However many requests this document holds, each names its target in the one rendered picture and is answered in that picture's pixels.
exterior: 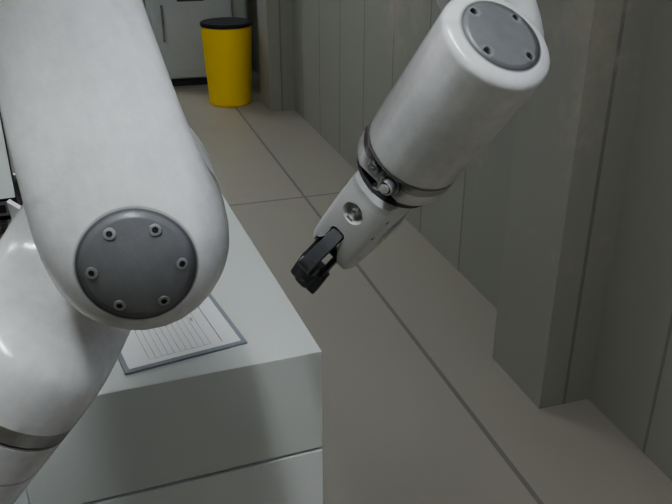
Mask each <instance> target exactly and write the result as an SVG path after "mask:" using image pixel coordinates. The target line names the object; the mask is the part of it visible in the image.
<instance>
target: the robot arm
mask: <svg viewBox="0 0 672 504"><path fill-rule="evenodd" d="M435 2H436V4H437V6H438V8H439V10H440V12H441V14H440V15H439V17H438V18H437V20H436V21H435V23H434V24H433V26H432V27H431V29H430V31H429V32H428V34H427V35H426V37H425V38H424V40H423V41H422V43H421V44H420V46H419V48H418V49H417V51H416V52H415V54H414V55H413V57H412V58H411V60H410V61H409V63H408V65H407V66H406V68H405V69H404V71H403V72H402V74H401V75H400V77H399V78H398V80H397V82H396V83H395V85H394V86H393V88H392V89H391V91H390V92H389V94H388V95H387V97H386V98H385V100H384V102H383V103H382V105H381V106H380V108H379V109H378V111H377V112H376V114H375V115H374V117H373V118H372V120H371V121H370V123H369V125H367V127H365V128H364V130H363V132H362V136H361V137H360V139H359V143H358V149H357V154H358V156H357V164H358V170H357V172H356V173H355V174H354V175H353V177H352V178H351V179H350V180H349V182H347V183H346V185H345V187H344V188H343V189H342V191H341V192H340V193H339V195H338V196H337V197H336V199H335V200H334V201H333V203H332V204H331V206H330V207H329V208H328V210H327V211H326V213H325V214H324V215H323V217H322V218H321V220H320V221H319V223H318V225H317V226H316V228H315V230H314V239H316V240H315V241H314V243H313V244H312V245H311V246H310V247H309V248H308V249H307V250H306V251H304V252H303V253H302V255H301V256H300V258H299V259H298V261H297V262H296V263H295V265H294V266H293V268H292V269H291V273H292V274H293V276H294V277H295V279H296V281H297V282H298V283H299V284H300V285H301V286H302V287H304V288H306V289H307V290H308V291H309V292H310V293H312V294H314V293H315V292H316V291H317V290H318V289H319V288H320V286H321V285H322V284H323V283H324V281H325V280H326V279H327V278H328V276H329V275H330V274H329V270H330V269H331V268H332V267H333V266H334V265H335V264H336V263H338V264H339V265H340V266H341V267H342V268H343V269H351V268H352V267H354V266H355V265H356V264H358V263H359V262H360V261H361V260H362V259H363V258H365V257H366V256H367V255H368V254H369V253H370V252H371V251H373V250H374V249H375V248H376V247H377V246H378V245H379V244H380V243H382V242H383V241H384V240H385V239H386V238H387V237H388V236H389V235H390V234H391V233H393V232H394V231H395V230H396V229H397V228H398V227H399V226H400V225H401V224H402V223H403V222H404V221H405V219H406V218H407V217H408V215H409V214H410V213H411V212H412V210H413V209H414V208H417V207H421V206H423V205H428V204H431V203H433V202H435V201H437V200H438V199H439V198H440V197H441V196H443V194H444V193H445V192H446V191H447V190H448V189H449V188H450V187H451V185H452V184H453V183H454V182H455V181H456V180H457V179H458V177H459V176H460V175H461V174H462V173H463V172H464V171H465V170H466V168H467V167H468V166H469V165H470V164H471V163H472V162H473V161H474V159H475V158H476V157H477V156H478V155H479V154H480V153H481V152H482V150H483V149H484V148H485V147H486V146H487V145H488V144H489V143H490V141H491V140H492V139H493V138H494V137H495V136H496V135H497V134H498V132H499V131H500V130H501V129H502V128H503V127H504V126H505V125H506V123H507V122H508V121H509V120H510V119H511V118H512V117H513V116H514V114H515V113H516V112H517V111H518V110H519V109H520V108H521V107H522V105H523V104H524V103H525V102H526V101H527V100H528V99H529V98H530V96H531V95H532V94H533V93H534V92H535V91H536V90H537V89H538V87H539V86H540V85H541V84H542V83H543V82H544V80H545V79H546V77H547V75H548V72H549V68H550V55H549V51H548V47H547V45H546V42H545V35H544V29H543V24H542V19H541V15H540V11H539V8H538V5H537V2H536V0H435ZM0 112H1V116H2V121H3V125H4V129H5V133H6V137H7V142H8V146H9V150H10V154H11V158H12V162H13V166H14V170H15V174H16V178H17V182H18V186H19V190H20V194H21V198H22V201H23V204H22V206H21V207H20V209H19V210H18V212H17V213H16V215H15V216H14V218H13V220H12V221H11V223H10V224H9V226H8V227H7V229H6V230H5V232H4V234H3V235H2V237H1V238H0V504H14V503H15V501H16V500H17V499H18V498H19V496H20V495H21V494H22V493H23V491H24V490H25V489H26V487H27V486H28V485H29V484H30V482H31V481H32V480H33V478H34V477H35V476H36V475H37V473H38V472H39V471H40V469H41V468H42V467H43V465H44V464H45V463H46V462H47V460H48V459H49V458H50V456H51V455H52V454H53V453H54V451H55V450H56V449H57V447H58V446H59V445H60V444H61V442H62V441H63V440H64V438H65V437H66V436H67V435H68V433H69V432H70V431H71V430H72V428H73V427H74V426H75V425H76V423H77V422H78V421H79V420H80V418H81V417H82V416H83V414H84V413H85V412H86V410H87V409H88V408H89V406H90V405H91V404H92V402H93V401H94V399H95V398H96V396H97V395H98V393H99V392H100V390H101V389H102V387H103V385H104V384H105V382H106V380H107V379H108V377H109V375H110V373H111V371H112V369H113V367H114V365H115V363H116V361H117V359H118V357H119V355H120V353H121V351H122V349H123V347H124V344H125V342H126V340H127V338H128V336H129V334H130V331H131V330H148V329H153V328H158V327H163V326H167V325H169V324H171V323H173V322H175V321H178V320H180V319H182V318H184V317H185V316H187V315H188V314H189V313H191V312H192V311H194V310H195V309H196V308H198V307H199V306H200V305H201V303H202V302H203V301H204V300H205V299H206V298H207V297H208V296H209V295H210V294H211V292H212V290H213V289H214V287H215V286H216V284H217V282H218V281H219V279H220V277H221V275H222V273H223V270H224V267H225V264H226V261H227V256H228V251H229V224H228V218H227V213H226V209H225V205H224V200H223V197H222V194H221V190H220V188H219V185H218V181H217V178H216V174H215V171H214V168H213V164H212V162H211V159H210V157H209V154H208V152H207V150H206V148H205V147H204V145H203V143H202V142H201V140H200V139H199V137H198V136H197V135H196V133H195V132H194V131H193V130H192V129H191V128H190V127H189V125H188V123H187V120H186V118H185V116H184V113H183V110H182V108H181V105H180V103H179V100H178V97H177V95H176V92H175V89H174V87H173V84H172V81H171V79H170V76H169V73H168V71H167V68H166V65H165V63H164V60H163V57H162V55H161V52H160V49H159V46H158V44H157V41H156V38H155V35H154V33H153V30H152V27H151V24H150V21H149V18H148V16H147V13H146V10H145V7H144V4H143V1H142V0H0ZM340 242H341V244H340V245H339V246H338V248H337V245H338V244H339V243H340ZM329 253H330V254H331V255H332V256H333V257H332V258H331V259H330V261H329V262H328V263H327V264H326V265H325V264H324V263H323V262H322V261H321V260H322V259H323V258H325V257H326V256H327V255H328V254H329Z"/></svg>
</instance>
